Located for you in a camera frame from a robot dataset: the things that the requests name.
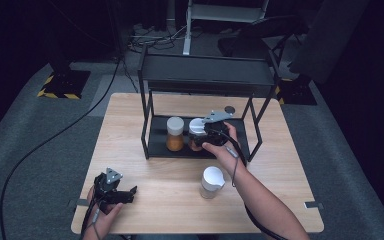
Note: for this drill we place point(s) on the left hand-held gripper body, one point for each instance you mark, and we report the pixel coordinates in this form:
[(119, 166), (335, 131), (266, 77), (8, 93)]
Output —
[(106, 190)]

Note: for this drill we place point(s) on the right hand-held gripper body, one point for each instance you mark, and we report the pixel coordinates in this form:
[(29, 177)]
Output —
[(217, 131)]

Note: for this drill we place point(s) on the spice jar white spout lid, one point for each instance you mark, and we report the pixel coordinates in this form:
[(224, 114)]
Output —
[(211, 181), (196, 128)]

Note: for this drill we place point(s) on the orange spice jar round lid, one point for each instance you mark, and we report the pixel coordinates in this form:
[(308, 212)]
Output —
[(175, 136)]

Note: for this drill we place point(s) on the black metal shelf rack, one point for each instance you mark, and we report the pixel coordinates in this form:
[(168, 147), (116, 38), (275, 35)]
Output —
[(198, 71)]

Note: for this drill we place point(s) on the person's right hand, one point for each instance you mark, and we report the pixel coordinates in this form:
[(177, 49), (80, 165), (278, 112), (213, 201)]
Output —
[(225, 155)]

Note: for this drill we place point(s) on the person's left hand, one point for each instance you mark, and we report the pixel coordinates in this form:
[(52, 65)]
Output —
[(101, 220)]

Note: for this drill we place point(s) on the dark round table grommet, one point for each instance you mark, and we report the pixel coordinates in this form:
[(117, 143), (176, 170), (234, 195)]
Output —
[(230, 108)]

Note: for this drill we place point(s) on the grey metal table clip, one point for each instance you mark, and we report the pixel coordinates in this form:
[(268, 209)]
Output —
[(78, 202), (314, 205)]

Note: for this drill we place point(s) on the black stand base striped tape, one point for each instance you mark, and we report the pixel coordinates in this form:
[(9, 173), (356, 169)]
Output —
[(67, 83), (296, 93)]

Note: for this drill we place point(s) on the dark grey curtain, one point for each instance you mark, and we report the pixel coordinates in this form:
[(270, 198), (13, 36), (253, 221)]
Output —
[(326, 40)]

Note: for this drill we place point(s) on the white metal frame stand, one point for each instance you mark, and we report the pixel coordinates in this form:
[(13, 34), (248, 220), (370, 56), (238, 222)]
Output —
[(226, 12)]

